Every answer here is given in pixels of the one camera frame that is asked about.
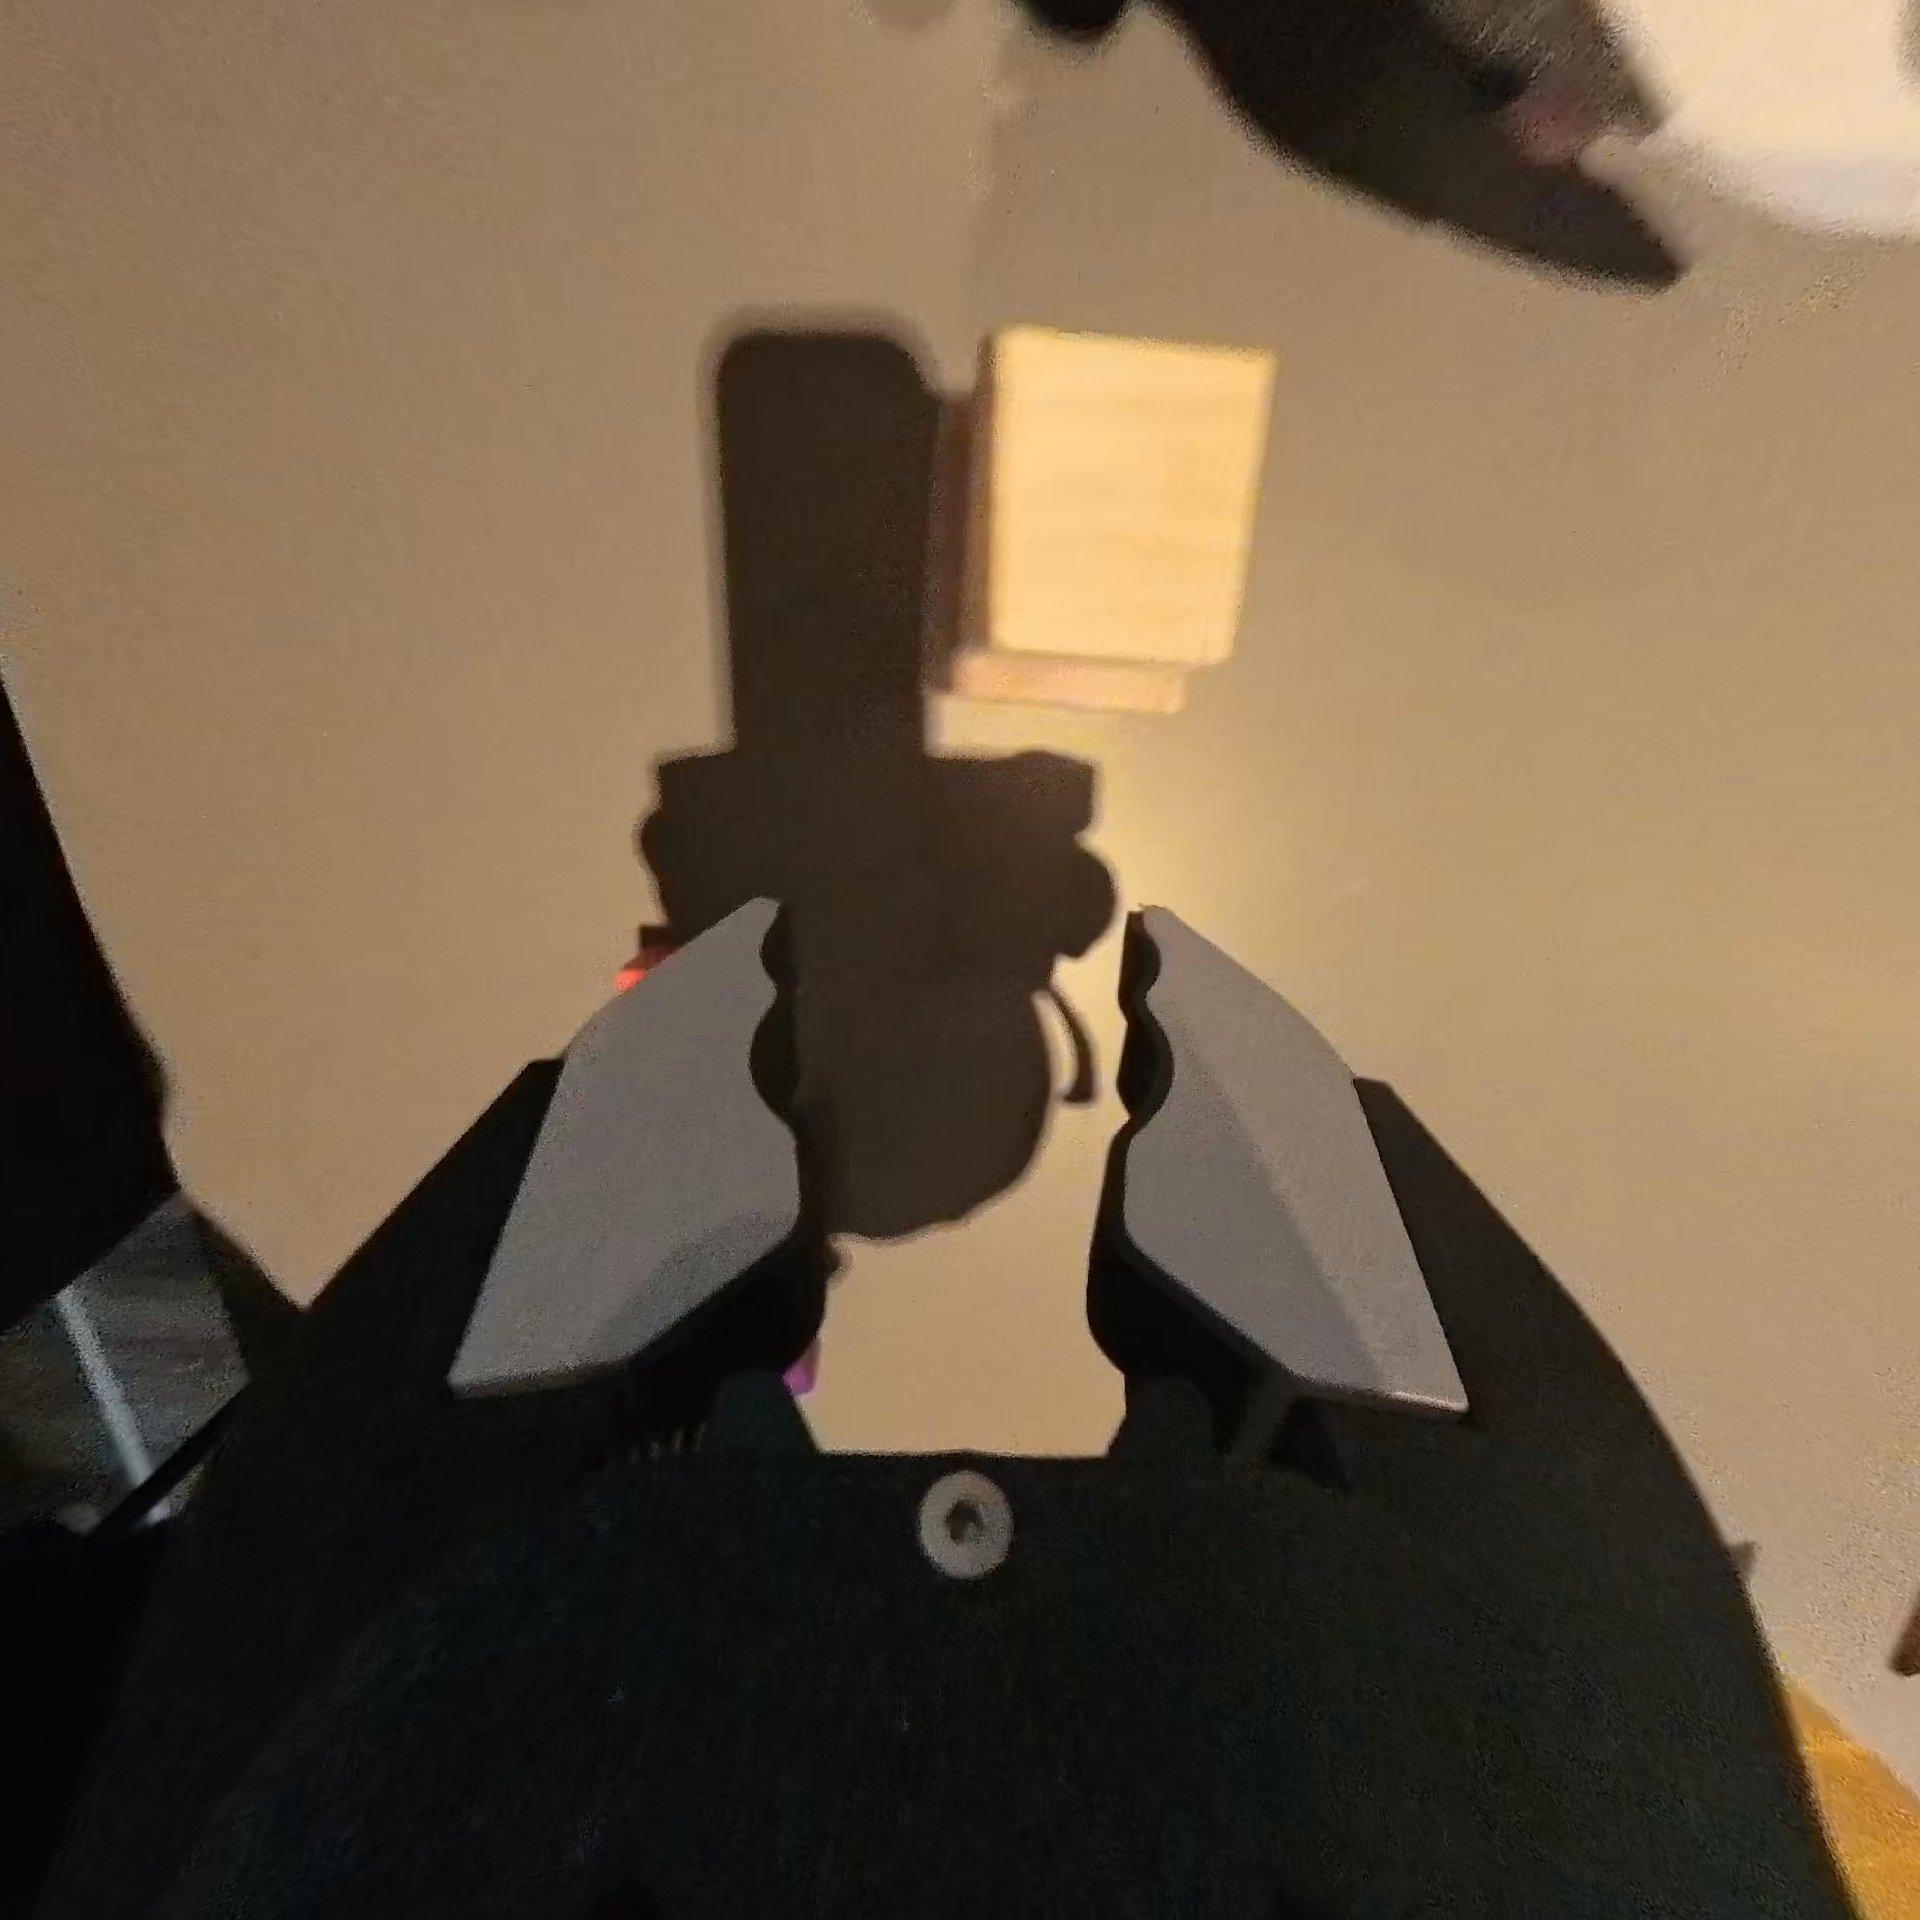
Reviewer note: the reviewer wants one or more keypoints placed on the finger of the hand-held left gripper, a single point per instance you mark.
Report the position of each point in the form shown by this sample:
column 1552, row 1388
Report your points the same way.
column 1799, row 105

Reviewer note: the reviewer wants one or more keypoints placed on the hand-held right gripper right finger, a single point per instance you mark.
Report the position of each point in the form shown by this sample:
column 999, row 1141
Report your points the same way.
column 1276, row 1185

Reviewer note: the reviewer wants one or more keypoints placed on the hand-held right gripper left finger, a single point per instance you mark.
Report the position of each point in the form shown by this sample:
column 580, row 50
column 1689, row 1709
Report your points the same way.
column 644, row 1172

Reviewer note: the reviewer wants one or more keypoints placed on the red wooden cube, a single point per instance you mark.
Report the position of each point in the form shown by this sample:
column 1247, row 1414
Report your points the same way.
column 634, row 974

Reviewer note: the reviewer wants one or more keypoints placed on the small purple wooden cube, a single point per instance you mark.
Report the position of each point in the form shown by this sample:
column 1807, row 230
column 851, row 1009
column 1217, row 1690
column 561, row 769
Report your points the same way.
column 804, row 1367

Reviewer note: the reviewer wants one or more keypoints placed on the natural wooden cube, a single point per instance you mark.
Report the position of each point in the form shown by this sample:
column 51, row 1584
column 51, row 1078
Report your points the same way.
column 1066, row 682
column 1119, row 495

